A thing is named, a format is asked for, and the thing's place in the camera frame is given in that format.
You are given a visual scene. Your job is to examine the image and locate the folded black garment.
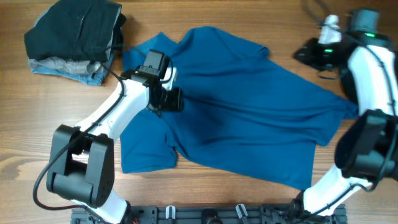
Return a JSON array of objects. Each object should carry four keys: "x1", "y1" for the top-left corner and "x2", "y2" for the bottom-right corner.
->
[{"x1": 24, "y1": 0, "x2": 122, "y2": 62}]

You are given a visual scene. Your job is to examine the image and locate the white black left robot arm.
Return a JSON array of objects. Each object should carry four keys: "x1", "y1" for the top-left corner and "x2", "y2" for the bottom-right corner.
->
[{"x1": 44, "y1": 67, "x2": 183, "y2": 223}]

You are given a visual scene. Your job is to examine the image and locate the folded grey garment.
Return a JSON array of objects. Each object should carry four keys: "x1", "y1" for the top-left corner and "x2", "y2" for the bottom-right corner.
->
[{"x1": 28, "y1": 57, "x2": 104, "y2": 75}]

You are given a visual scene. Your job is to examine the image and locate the folded light blue jeans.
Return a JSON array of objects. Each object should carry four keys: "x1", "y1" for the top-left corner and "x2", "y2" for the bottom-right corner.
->
[{"x1": 30, "y1": 68, "x2": 108, "y2": 86}]

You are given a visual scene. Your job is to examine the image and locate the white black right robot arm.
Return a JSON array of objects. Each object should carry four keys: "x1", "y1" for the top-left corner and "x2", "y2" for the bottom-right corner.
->
[{"x1": 285, "y1": 30, "x2": 397, "y2": 223}]

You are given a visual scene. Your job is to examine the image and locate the blue polo shirt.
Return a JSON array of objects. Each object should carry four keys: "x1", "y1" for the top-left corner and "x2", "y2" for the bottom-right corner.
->
[{"x1": 120, "y1": 27, "x2": 358, "y2": 190}]

